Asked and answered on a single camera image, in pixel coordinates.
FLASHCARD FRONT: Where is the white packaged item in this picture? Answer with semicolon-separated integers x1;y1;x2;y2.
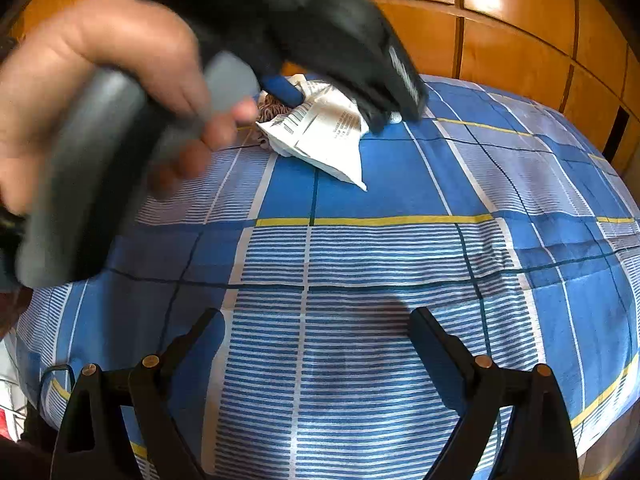
256;74;369;191

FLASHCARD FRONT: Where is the person's left hand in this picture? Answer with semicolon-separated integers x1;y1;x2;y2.
1;0;258;216

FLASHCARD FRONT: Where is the blue plaid bedsheet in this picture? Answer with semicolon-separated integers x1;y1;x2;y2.
6;77;639;479

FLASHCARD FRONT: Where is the wooden wardrobe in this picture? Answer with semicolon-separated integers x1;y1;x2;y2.
8;0;640;176

